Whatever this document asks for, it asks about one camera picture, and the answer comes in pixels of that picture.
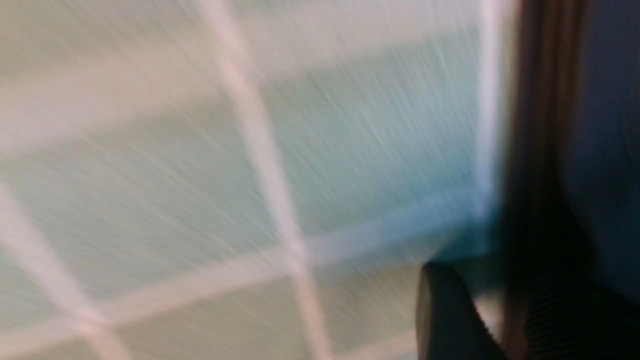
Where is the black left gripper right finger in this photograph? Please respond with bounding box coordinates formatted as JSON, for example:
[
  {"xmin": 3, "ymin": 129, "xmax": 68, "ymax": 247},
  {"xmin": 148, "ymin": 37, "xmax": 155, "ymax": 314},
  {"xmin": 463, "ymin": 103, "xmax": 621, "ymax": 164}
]
[{"xmin": 525, "ymin": 280, "xmax": 640, "ymax": 360}]

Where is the green checkered tablecloth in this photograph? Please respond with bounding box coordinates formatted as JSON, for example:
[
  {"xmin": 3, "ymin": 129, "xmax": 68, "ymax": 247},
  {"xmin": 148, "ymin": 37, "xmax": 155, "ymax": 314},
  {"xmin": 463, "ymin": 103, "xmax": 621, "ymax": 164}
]
[{"xmin": 1, "ymin": 0, "xmax": 519, "ymax": 360}]

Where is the dark gray long-sleeve shirt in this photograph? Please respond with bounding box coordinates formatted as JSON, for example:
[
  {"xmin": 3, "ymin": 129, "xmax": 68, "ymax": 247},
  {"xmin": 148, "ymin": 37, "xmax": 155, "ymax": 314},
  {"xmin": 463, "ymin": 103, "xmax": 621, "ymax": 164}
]
[{"xmin": 502, "ymin": 0, "xmax": 640, "ymax": 360}]

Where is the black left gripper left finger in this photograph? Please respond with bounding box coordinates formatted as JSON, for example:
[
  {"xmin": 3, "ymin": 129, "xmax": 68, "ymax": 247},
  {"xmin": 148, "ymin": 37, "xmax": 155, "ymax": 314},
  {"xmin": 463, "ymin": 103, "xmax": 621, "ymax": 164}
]
[{"xmin": 414, "ymin": 262, "xmax": 506, "ymax": 360}]

